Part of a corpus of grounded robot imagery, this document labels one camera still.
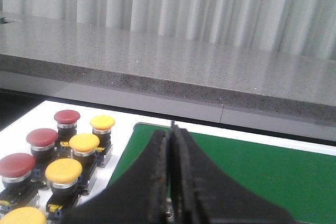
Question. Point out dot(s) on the yellow push button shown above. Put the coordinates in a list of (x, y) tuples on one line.
[(84, 151), (63, 175), (25, 215), (101, 127)]

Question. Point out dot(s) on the white pleated curtain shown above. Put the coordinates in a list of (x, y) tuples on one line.
[(299, 27)]

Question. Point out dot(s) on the red push button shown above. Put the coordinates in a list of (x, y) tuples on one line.
[(19, 190), (67, 128), (42, 144)]

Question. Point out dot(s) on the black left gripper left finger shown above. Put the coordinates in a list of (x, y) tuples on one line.
[(137, 196)]

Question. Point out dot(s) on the green conveyor belt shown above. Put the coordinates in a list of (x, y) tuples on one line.
[(300, 182)]

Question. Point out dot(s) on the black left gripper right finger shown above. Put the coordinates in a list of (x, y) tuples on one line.
[(202, 193)]

